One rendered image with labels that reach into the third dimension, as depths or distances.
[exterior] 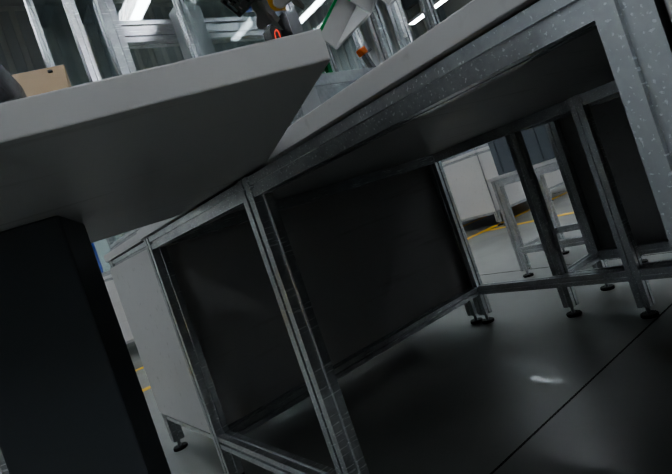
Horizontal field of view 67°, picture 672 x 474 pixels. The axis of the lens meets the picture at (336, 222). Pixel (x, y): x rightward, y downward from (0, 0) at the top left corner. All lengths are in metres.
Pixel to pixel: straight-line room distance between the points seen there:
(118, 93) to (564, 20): 0.39
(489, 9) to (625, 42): 0.13
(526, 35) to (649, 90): 0.13
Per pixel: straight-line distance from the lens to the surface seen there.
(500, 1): 0.55
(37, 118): 0.44
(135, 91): 0.44
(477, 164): 6.01
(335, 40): 0.98
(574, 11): 0.52
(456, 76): 0.59
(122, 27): 2.29
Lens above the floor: 0.70
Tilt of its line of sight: 1 degrees down
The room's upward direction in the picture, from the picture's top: 19 degrees counter-clockwise
